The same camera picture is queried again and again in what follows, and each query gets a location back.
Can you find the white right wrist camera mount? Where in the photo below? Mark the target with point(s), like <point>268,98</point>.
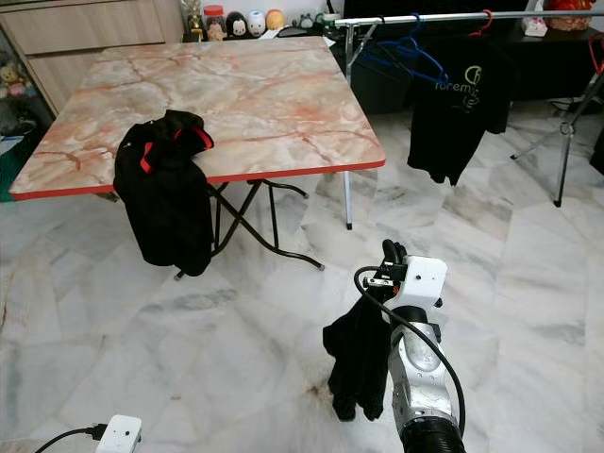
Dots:
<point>423,280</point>

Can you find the orange plush ball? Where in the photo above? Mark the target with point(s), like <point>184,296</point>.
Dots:
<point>275,19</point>

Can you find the black shirt with green logo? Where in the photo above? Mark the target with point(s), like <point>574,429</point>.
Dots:
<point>453,132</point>

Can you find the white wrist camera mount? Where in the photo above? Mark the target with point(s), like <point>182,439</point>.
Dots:
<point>125,436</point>
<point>423,280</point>

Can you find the white plush ball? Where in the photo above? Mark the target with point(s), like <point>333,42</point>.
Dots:
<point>256,24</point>

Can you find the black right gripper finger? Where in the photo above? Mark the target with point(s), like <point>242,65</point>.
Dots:
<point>381,363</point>
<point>347,363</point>

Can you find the red gold lucky figurine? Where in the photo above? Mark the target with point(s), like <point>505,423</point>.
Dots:
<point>569,14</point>

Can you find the gold blue trophy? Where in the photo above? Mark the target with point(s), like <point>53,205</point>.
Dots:
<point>193,26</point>

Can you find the red lid glass jar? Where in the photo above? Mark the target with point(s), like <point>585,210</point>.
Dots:
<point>215,28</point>

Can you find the light wooden cabinet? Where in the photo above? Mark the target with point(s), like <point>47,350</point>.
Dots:
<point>94,24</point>

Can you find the black shirt with red trim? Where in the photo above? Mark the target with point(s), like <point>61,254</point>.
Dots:
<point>165,217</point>

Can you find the small yellow plush toy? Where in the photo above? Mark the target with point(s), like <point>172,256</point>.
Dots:
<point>17,80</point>

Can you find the silver metal clothes rack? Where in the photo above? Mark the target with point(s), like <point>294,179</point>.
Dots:
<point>528,13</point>

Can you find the marble pattern folding table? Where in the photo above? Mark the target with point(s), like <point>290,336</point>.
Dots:
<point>264,104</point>

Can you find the small white bottle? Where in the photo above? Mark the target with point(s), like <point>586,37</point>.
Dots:
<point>535,26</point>

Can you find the green floor mat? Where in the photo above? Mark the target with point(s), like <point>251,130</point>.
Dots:
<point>9,175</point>

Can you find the red plastic hanger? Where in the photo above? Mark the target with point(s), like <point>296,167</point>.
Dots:
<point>596,52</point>
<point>489,21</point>

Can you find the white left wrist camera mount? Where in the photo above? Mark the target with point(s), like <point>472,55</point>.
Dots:
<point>125,436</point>

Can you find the blue plastic hanger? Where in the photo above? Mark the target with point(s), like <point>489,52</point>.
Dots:
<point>431,60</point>

